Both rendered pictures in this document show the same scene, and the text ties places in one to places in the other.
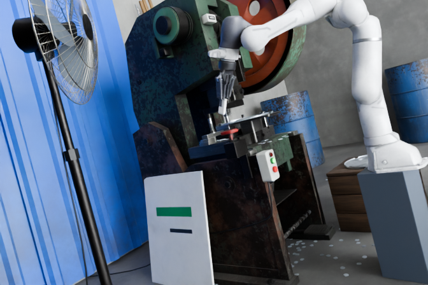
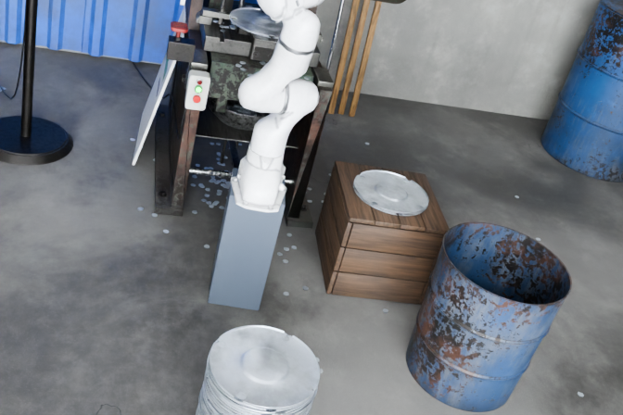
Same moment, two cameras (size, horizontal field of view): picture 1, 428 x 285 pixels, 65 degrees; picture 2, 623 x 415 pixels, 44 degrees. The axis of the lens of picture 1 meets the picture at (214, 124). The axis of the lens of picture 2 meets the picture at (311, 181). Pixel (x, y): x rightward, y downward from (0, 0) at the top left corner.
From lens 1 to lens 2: 2.24 m
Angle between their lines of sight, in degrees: 43
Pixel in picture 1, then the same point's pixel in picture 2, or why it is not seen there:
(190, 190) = not seen: hidden behind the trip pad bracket
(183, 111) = not seen: outside the picture
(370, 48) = (279, 53)
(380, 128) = (254, 143)
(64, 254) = (114, 21)
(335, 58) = not seen: outside the picture
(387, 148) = (246, 166)
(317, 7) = not seen: outside the picture
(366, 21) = (287, 19)
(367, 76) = (255, 80)
